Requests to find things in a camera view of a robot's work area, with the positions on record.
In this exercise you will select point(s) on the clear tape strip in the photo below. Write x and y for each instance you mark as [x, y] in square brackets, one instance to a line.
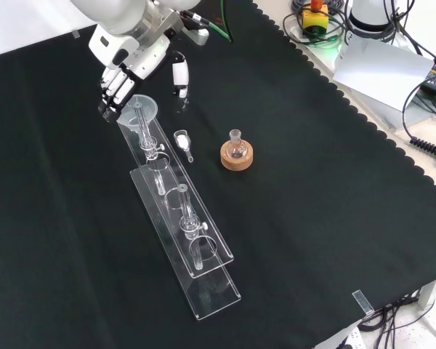
[76, 34]
[363, 302]

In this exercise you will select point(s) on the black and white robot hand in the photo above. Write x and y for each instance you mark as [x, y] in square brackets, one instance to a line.
[141, 58]

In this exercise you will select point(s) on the pale board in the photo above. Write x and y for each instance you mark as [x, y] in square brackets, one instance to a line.
[381, 69]

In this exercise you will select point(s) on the translucent plastic funnel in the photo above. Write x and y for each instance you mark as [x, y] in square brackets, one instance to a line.
[147, 109]

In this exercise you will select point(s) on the yellow stop button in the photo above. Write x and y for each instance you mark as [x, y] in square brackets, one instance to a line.
[315, 20]

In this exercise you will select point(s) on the small round-bottom glass flask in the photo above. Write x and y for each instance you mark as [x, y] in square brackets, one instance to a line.
[237, 147]

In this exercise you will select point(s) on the white power strip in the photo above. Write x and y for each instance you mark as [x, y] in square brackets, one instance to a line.
[350, 338]

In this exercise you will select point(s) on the black cloth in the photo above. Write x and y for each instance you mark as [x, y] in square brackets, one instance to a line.
[312, 200]

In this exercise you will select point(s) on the clear acrylic funnel stand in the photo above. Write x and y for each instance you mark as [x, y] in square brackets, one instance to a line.
[189, 232]

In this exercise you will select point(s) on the glass weighing funnel, white powder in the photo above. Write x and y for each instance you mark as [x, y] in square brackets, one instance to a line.
[182, 141]

